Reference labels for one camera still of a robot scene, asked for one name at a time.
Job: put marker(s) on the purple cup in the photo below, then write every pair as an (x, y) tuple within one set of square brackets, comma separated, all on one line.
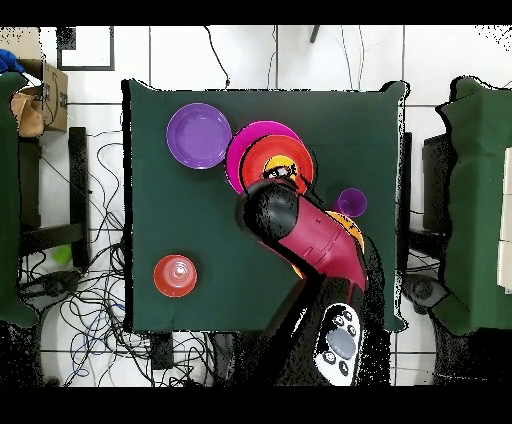
[(352, 202)]

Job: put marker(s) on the black square floor frame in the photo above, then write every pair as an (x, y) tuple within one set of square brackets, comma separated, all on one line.
[(112, 48)]

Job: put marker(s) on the black metal stand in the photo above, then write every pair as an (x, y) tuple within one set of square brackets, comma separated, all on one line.
[(78, 180)]

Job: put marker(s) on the dark green tablecloth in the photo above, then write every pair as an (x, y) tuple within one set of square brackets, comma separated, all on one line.
[(180, 220)]

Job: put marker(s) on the large orange bowl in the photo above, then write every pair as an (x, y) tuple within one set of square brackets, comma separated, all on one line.
[(352, 228)]

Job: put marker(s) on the black floor base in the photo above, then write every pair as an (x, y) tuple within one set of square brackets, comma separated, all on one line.
[(52, 286), (422, 290)]

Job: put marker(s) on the large pink bowl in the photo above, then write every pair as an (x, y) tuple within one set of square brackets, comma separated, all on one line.
[(240, 148)]

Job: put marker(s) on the cardboard box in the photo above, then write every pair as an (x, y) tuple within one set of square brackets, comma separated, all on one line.
[(56, 96)]

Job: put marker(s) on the blue cloth object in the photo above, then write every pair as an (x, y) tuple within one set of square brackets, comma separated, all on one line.
[(8, 62)]

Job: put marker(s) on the small red bowl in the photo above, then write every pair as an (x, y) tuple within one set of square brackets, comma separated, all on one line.
[(174, 276)]

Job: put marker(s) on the large red shallow bowl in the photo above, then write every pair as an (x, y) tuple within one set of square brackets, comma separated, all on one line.
[(256, 160)]

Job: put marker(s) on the green cloth side table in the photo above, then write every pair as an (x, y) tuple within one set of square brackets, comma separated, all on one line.
[(476, 200), (8, 200)]

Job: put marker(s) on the small green floor cup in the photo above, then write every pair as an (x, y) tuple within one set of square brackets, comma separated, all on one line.
[(62, 255)]

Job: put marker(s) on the large purple shallow bowl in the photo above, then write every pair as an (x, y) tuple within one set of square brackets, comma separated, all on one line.
[(198, 136)]

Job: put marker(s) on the yellow cup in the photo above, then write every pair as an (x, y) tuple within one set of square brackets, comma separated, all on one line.
[(280, 160)]

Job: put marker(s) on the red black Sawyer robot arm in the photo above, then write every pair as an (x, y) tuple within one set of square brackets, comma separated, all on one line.
[(316, 240)]

